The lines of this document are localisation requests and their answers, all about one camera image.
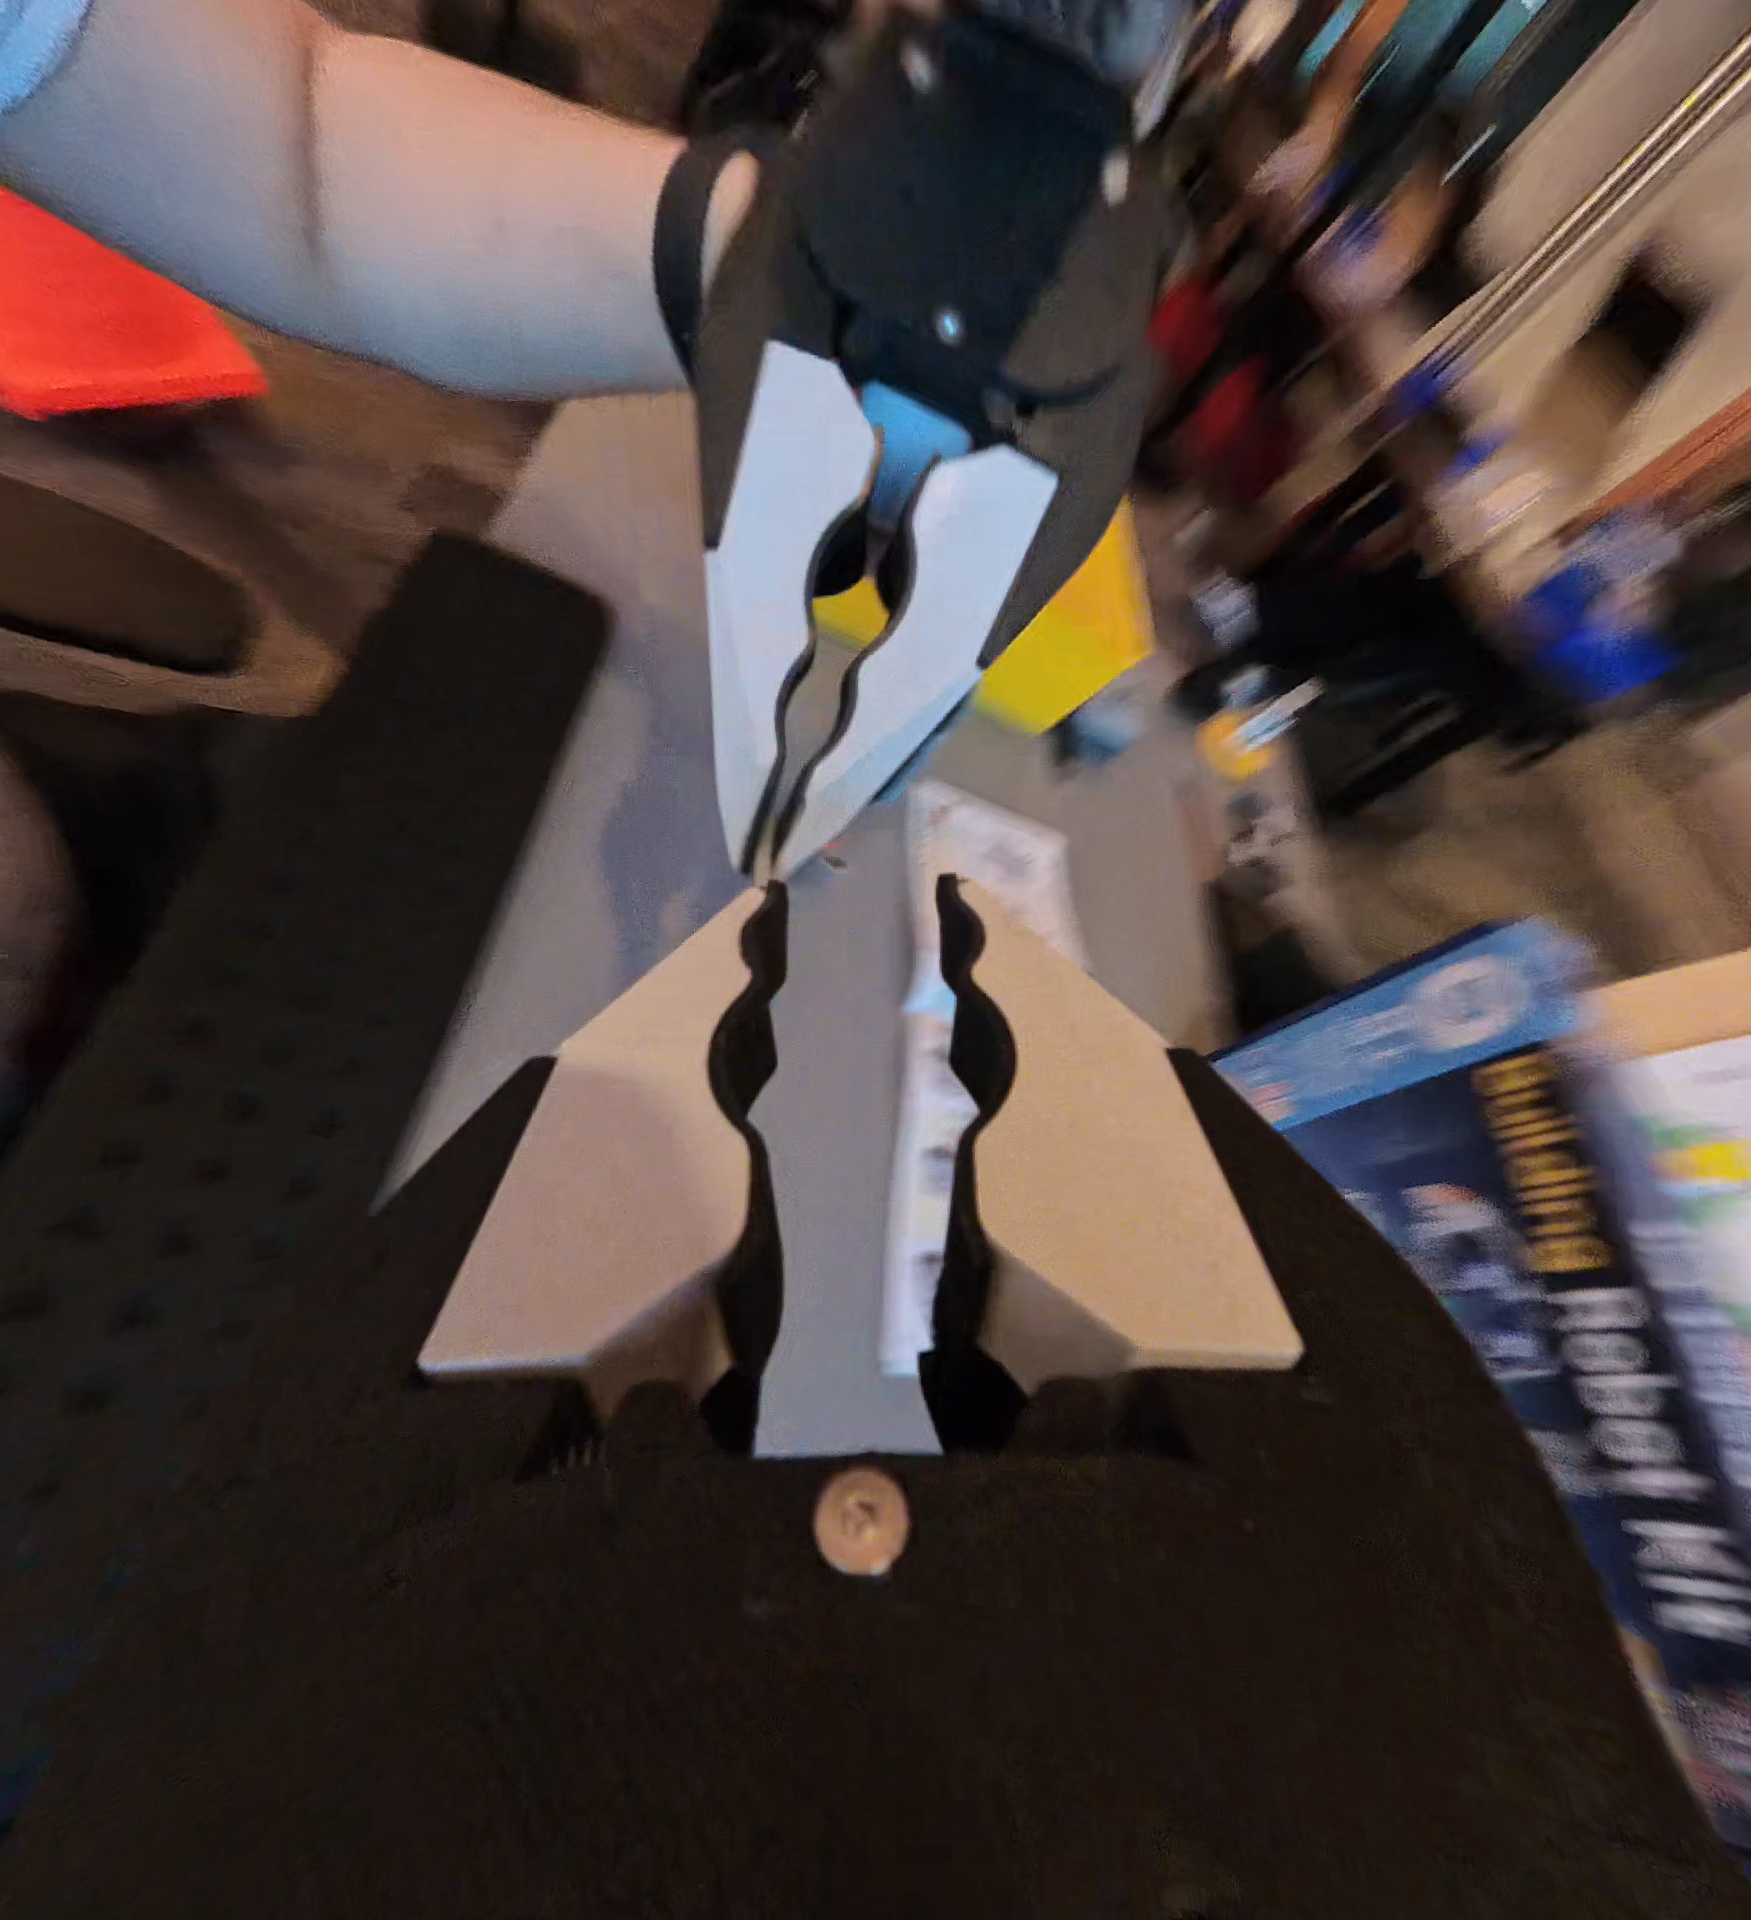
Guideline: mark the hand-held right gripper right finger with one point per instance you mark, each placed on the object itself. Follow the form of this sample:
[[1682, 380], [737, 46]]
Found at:
[[1115, 1200]]

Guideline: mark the person's left forearm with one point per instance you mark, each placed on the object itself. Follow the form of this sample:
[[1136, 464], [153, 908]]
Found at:
[[412, 211]]

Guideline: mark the orange flat sheet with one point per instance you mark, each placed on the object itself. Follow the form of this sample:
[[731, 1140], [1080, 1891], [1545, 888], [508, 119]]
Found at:
[[64, 315]]

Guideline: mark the yellow box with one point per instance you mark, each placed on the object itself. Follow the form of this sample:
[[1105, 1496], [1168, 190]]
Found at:
[[1070, 646]]

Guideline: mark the blue plastic piece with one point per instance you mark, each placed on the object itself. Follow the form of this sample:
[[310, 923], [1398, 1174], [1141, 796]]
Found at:
[[908, 441]]

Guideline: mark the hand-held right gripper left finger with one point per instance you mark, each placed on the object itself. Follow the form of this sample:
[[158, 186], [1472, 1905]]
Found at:
[[620, 1200]]

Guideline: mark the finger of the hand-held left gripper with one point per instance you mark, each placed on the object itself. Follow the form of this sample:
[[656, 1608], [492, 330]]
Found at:
[[768, 508], [968, 585]]

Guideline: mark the black perforated pad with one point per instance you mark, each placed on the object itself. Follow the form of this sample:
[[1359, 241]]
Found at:
[[292, 928]]

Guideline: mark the grey desk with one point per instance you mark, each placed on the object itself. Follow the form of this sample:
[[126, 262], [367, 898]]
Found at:
[[634, 838]]

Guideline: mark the brown curved furniture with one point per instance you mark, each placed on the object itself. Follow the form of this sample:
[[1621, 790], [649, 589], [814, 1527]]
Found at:
[[110, 600]]

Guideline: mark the white instruction booklet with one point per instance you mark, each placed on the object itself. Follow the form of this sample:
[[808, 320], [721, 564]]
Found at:
[[998, 855]]

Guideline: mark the cluttered shelf rack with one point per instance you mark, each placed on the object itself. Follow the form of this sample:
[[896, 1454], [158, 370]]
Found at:
[[1493, 372]]

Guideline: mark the blue magazine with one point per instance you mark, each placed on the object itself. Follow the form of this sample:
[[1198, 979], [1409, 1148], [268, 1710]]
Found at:
[[1610, 1350]]

